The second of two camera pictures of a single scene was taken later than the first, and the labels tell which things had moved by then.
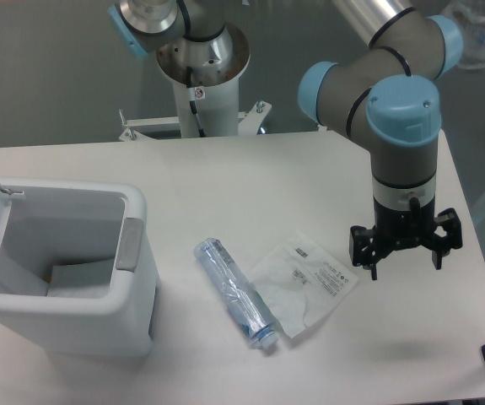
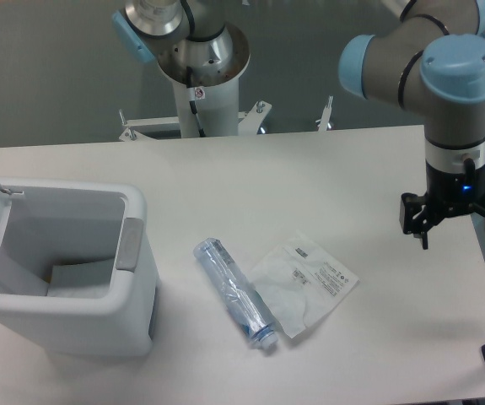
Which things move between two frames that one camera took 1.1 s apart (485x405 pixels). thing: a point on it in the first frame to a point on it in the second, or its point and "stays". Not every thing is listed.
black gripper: x=404 y=229 to x=455 y=194
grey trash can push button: x=130 y=242 stays
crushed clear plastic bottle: x=242 y=299 stays
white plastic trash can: x=74 y=273 stays
